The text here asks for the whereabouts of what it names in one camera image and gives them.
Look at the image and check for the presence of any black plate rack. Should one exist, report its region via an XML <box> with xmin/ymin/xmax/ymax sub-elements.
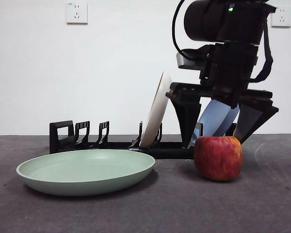
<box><xmin>49</xmin><ymin>120</ymin><xmax>238</xmax><ymax>160</ymax></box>

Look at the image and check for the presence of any blue plate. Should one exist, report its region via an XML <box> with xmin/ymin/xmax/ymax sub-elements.
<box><xmin>189</xmin><ymin>99</ymin><xmax>241</xmax><ymax>148</ymax></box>

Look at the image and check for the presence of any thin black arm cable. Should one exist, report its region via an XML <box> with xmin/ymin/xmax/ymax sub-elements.
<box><xmin>172</xmin><ymin>0</ymin><xmax>194</xmax><ymax>60</ymax></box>

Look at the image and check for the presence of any white wall socket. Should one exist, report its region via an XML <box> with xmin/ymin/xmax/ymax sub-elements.
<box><xmin>66</xmin><ymin>1</ymin><xmax>89</xmax><ymax>25</ymax></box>
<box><xmin>271</xmin><ymin>6</ymin><xmax>291</xmax><ymax>27</ymax></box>

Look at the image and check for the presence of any black braided cable sleeve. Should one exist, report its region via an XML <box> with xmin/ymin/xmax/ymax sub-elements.
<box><xmin>251</xmin><ymin>21</ymin><xmax>275</xmax><ymax>83</ymax></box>

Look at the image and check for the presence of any cream plate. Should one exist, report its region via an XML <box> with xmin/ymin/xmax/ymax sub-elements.
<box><xmin>139</xmin><ymin>71</ymin><xmax>173</xmax><ymax>148</ymax></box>

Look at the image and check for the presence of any red apple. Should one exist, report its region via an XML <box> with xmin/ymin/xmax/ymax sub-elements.
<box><xmin>193</xmin><ymin>135</ymin><xmax>243</xmax><ymax>181</ymax></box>

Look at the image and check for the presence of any green plate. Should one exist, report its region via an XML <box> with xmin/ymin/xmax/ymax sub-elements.
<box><xmin>16</xmin><ymin>149</ymin><xmax>156</xmax><ymax>197</ymax></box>

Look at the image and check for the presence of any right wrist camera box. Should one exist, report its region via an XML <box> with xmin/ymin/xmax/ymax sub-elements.
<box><xmin>176</xmin><ymin>45</ymin><xmax>210</xmax><ymax>70</ymax></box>

